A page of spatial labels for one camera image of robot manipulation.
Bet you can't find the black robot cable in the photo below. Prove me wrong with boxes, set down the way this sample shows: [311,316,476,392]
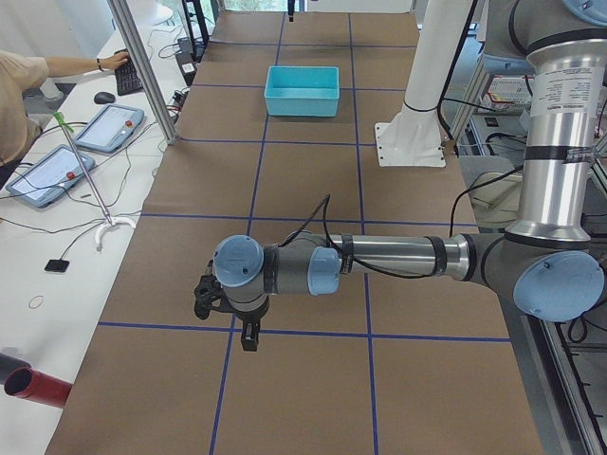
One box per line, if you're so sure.
[277,193,442,279]

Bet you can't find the red and black tube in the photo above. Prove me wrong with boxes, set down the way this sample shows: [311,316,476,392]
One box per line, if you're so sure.
[1,353,72,409]

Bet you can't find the black keyboard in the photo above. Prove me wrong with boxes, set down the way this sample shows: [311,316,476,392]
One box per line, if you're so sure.
[114,58,143,96]

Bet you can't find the metal rod with white stand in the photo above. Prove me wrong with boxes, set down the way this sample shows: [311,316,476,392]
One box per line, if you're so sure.
[53,112,137,252]

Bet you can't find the far teach pendant tablet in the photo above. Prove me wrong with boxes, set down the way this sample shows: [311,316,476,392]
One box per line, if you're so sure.
[74,103,144,154]

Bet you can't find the person's hand on keyboard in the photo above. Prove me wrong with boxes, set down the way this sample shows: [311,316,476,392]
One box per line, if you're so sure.
[97,50,129,71]

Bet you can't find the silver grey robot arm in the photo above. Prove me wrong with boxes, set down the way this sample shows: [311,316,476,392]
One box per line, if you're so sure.
[194,1,606,351]

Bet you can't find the near teach pendant tablet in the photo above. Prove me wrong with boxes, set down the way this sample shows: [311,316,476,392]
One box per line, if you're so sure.
[6,144,84,209]

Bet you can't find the turquoise plastic bin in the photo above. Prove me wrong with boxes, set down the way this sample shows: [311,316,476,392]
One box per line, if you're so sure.
[264,65,340,118]

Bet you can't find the aluminium frame post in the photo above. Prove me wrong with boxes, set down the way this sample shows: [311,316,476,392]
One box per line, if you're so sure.
[107,0,177,145]

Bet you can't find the black computer mouse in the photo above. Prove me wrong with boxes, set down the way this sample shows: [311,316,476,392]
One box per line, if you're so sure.
[93,91,116,105]

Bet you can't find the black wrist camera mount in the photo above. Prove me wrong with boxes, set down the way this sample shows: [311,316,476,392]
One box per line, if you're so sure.
[193,260,231,320]

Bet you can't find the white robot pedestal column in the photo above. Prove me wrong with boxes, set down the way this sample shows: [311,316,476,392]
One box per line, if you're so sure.
[375,0,475,168]

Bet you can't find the teach pendant tablet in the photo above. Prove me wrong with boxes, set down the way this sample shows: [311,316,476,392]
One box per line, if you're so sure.
[6,144,84,209]
[74,103,144,154]

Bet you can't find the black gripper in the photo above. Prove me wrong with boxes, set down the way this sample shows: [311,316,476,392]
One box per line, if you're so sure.
[230,297,269,352]

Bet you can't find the small black square pad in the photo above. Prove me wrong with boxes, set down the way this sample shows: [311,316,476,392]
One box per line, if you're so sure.
[45,259,69,273]

